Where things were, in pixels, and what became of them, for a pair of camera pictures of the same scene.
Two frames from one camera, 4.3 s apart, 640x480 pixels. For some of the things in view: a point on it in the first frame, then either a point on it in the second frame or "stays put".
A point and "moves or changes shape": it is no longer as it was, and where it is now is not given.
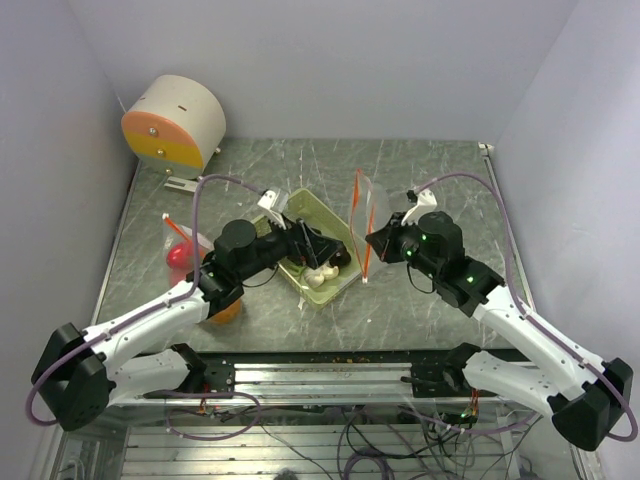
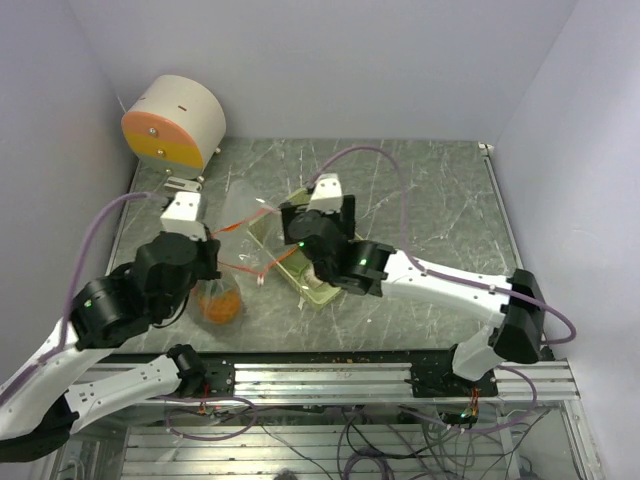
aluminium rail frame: [440, 377] stays put
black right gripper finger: [388, 242] -> [348, 215]
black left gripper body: [271, 250] -> [202, 267]
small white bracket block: [181, 184] stays put
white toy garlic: [316, 276] stays put
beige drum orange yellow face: [177, 125] stays put
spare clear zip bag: [370, 213] moves or changes shape
